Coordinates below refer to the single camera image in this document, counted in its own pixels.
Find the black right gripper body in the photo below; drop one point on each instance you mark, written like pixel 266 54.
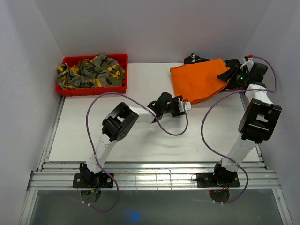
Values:
pixel 238 77

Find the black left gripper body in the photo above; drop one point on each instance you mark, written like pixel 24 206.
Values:
pixel 173 107

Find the camouflage trousers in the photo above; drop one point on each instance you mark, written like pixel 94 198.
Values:
pixel 100 72

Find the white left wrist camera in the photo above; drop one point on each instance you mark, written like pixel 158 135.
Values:
pixel 184 106

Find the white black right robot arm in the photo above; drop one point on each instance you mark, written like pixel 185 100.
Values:
pixel 257 124

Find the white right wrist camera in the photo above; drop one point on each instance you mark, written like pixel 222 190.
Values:
pixel 247 61

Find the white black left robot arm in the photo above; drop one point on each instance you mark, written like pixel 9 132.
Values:
pixel 115 127

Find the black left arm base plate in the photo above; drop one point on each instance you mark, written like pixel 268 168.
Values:
pixel 101 180

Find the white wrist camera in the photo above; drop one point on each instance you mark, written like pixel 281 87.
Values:
pixel 184 106
pixel 247 61

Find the red plastic bin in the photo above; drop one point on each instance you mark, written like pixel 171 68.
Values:
pixel 71 61

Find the black white patterned trousers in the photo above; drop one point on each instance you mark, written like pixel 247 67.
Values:
pixel 193 58

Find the pink trousers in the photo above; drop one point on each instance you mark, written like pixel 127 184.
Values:
pixel 226 89

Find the orange trousers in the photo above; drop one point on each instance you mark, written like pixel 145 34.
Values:
pixel 198 82

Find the aluminium frame rail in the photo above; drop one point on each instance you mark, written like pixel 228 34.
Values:
pixel 151 176

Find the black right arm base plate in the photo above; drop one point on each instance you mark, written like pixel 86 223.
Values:
pixel 204 180

